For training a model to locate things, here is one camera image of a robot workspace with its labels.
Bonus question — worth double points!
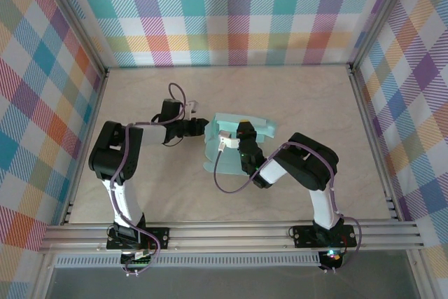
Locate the grey metal corner bracket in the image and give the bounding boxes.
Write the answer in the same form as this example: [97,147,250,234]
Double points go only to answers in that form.
[62,200,75,225]
[384,196,400,221]

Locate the aluminium table side rail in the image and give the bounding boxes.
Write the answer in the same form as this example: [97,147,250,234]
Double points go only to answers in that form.
[348,67,402,223]
[59,67,111,226]

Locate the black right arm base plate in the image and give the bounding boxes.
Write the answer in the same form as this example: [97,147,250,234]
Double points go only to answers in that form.
[293,223,356,248]

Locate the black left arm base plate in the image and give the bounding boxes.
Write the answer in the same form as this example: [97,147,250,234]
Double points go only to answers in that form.
[106,227,171,250]

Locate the green terminal circuit board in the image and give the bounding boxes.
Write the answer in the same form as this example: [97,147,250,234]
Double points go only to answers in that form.
[120,249,155,267]

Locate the aluminium frame post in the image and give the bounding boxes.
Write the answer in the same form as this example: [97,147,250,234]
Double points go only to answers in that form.
[348,0,416,76]
[41,0,111,78]

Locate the light teal paper box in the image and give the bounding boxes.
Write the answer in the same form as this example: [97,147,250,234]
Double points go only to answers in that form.
[202,111,278,177]

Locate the grey slotted cable duct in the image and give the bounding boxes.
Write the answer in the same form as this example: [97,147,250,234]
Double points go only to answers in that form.
[55,255,321,268]

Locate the black controller with lit LED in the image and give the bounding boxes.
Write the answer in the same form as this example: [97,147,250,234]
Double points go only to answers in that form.
[320,248,346,270]

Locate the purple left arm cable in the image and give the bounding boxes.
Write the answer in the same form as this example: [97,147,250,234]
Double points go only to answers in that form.
[108,83,197,277]

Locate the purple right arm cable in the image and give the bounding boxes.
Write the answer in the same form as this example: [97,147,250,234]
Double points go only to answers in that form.
[213,141,365,275]

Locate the long aluminium base rail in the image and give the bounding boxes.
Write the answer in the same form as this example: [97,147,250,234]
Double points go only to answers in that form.
[38,221,426,254]

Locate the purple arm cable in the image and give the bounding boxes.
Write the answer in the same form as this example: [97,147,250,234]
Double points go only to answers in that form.
[213,141,365,275]
[108,83,197,277]

